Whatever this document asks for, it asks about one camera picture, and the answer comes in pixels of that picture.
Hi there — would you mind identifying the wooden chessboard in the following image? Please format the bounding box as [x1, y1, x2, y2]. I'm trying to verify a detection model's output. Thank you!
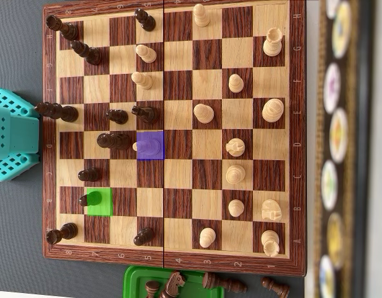
[42, 0, 308, 278]

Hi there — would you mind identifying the dark wooden pawn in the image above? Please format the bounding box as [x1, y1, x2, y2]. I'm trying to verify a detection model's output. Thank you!
[133, 227, 155, 246]
[260, 276, 291, 298]
[78, 190, 103, 207]
[134, 8, 157, 32]
[144, 280, 161, 298]
[105, 109, 129, 125]
[78, 167, 102, 183]

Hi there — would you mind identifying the light wooden rook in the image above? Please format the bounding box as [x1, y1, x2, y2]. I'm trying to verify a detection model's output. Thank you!
[262, 27, 283, 57]
[260, 229, 280, 258]

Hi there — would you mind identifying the dark wooden king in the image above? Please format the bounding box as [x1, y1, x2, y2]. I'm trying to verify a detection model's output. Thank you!
[34, 102, 79, 123]

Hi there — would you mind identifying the dark box with round pictures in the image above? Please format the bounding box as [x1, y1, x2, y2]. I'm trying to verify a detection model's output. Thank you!
[313, 0, 375, 298]

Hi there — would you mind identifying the dark grey table mat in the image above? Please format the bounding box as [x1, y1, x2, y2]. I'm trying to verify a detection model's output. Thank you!
[0, 0, 306, 298]

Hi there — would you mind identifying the green plastic tray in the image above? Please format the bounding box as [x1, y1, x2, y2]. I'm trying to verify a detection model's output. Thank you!
[123, 264, 226, 298]

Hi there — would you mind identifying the light pawn row C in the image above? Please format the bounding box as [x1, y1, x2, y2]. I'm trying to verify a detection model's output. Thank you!
[225, 164, 247, 186]

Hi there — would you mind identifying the dark wooden bishop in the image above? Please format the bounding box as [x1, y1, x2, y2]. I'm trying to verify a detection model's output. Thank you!
[69, 40, 102, 66]
[202, 272, 248, 294]

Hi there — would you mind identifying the dark wooden knight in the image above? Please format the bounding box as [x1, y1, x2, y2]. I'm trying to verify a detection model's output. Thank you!
[161, 270, 187, 298]
[131, 105, 158, 125]

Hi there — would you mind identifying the light wooden knight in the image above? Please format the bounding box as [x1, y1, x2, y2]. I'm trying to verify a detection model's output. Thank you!
[225, 138, 246, 158]
[260, 198, 283, 222]

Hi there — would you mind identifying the dark wooden rook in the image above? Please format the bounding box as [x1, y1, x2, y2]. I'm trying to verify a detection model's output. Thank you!
[45, 14, 79, 42]
[45, 222, 79, 245]

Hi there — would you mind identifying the light wooden pawn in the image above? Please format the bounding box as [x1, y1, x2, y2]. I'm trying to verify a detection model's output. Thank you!
[198, 227, 217, 249]
[192, 3, 211, 28]
[135, 43, 158, 64]
[130, 71, 154, 91]
[228, 73, 245, 94]
[228, 199, 246, 218]
[193, 103, 215, 125]
[132, 138, 162, 156]

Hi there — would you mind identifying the dark wooden queen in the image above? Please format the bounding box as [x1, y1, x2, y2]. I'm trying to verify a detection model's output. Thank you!
[96, 132, 132, 151]

